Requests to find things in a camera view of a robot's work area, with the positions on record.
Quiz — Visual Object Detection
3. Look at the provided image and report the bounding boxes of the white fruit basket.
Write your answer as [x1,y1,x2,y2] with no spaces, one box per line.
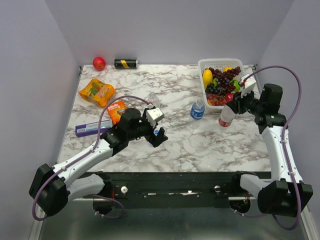
[198,58,249,112]

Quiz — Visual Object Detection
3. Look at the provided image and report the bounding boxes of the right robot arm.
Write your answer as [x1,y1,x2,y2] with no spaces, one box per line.
[226,83,313,217]

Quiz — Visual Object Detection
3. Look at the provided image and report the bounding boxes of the orange razor box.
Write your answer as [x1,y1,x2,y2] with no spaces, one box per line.
[107,100,127,125]

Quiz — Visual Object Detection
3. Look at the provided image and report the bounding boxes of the red apple in basket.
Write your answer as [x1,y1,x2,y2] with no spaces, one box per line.
[224,92,234,103]

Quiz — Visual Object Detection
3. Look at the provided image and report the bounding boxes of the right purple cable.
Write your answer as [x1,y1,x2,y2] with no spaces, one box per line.
[243,65,303,231]

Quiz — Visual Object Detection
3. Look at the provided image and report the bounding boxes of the clear empty plastic bottle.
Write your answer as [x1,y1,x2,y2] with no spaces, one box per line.
[147,91,160,108]

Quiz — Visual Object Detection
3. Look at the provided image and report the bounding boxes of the green apple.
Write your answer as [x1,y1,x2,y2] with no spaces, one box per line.
[229,79,241,92]

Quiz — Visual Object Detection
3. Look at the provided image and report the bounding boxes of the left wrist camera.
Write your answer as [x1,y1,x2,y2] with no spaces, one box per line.
[146,107,165,128]

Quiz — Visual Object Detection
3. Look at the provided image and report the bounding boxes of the yellow lemon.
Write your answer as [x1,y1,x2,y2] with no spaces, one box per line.
[223,67,233,72]

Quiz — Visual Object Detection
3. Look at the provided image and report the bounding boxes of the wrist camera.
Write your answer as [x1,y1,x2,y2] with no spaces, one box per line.
[146,107,165,128]
[239,74,257,98]

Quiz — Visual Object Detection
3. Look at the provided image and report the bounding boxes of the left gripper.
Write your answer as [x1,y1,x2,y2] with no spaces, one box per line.
[127,108,169,148]

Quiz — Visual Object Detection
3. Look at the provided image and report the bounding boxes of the orange snack bag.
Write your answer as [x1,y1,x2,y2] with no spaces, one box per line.
[78,78,116,108]

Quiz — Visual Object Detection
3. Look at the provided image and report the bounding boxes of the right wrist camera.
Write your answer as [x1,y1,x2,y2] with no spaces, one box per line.
[239,74,257,98]

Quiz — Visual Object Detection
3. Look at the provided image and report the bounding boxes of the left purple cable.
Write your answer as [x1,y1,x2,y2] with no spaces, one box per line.
[31,95,155,221]

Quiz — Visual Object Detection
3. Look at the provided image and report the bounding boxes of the black gold can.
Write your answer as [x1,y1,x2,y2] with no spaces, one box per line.
[114,59,139,69]

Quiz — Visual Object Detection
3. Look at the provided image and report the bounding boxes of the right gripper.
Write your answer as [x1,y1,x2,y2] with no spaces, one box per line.
[226,86,264,116]

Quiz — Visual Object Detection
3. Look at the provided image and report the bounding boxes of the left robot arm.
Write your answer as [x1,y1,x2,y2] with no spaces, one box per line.
[29,105,168,221]

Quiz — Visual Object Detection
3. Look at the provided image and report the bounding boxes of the yellow mango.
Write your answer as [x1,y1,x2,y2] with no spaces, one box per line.
[202,69,213,89]

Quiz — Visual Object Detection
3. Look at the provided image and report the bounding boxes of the purple grape bunch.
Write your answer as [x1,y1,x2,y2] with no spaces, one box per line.
[209,66,241,96]

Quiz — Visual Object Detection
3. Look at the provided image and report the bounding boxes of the red bottle cap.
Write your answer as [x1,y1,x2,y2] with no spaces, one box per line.
[218,118,232,128]

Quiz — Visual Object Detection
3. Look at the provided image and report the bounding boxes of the purple cable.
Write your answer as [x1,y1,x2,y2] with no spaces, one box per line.
[31,95,155,221]
[243,65,303,231]

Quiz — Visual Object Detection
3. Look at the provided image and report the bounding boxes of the blue label plastic bottle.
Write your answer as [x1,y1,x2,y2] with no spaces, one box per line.
[190,99,205,120]

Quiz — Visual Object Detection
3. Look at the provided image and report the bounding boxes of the dark blue grape bunch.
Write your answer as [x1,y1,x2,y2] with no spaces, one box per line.
[205,83,221,95]

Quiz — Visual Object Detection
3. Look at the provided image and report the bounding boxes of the red label plastic bottle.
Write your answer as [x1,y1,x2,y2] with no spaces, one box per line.
[219,105,236,123]

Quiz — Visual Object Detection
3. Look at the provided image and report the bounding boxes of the purple toothpaste box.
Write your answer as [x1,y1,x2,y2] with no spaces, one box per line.
[75,120,113,138]

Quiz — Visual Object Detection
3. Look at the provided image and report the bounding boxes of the red grape bunch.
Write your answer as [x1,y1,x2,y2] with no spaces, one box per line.
[206,93,227,107]

